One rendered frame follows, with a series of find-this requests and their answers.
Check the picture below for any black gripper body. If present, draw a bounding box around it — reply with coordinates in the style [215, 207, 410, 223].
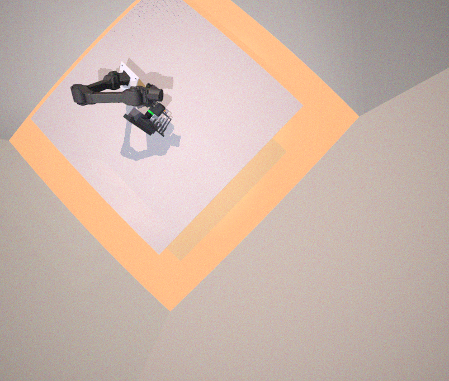
[145, 101, 165, 117]

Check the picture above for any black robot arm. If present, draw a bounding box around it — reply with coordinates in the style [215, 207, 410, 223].
[70, 70, 163, 107]

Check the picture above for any black power strip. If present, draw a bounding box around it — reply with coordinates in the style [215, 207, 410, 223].
[123, 108, 156, 136]

